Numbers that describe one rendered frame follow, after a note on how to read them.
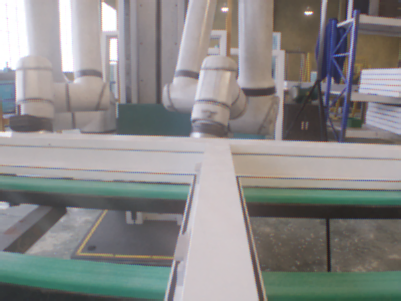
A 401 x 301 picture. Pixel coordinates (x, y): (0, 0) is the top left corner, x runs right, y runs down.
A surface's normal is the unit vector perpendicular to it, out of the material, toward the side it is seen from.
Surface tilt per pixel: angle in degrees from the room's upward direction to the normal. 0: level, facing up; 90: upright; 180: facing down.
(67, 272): 0
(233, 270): 0
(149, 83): 90
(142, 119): 90
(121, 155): 90
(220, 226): 0
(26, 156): 90
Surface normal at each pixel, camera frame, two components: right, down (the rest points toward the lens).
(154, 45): 0.00, 0.25
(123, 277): 0.02, -0.97
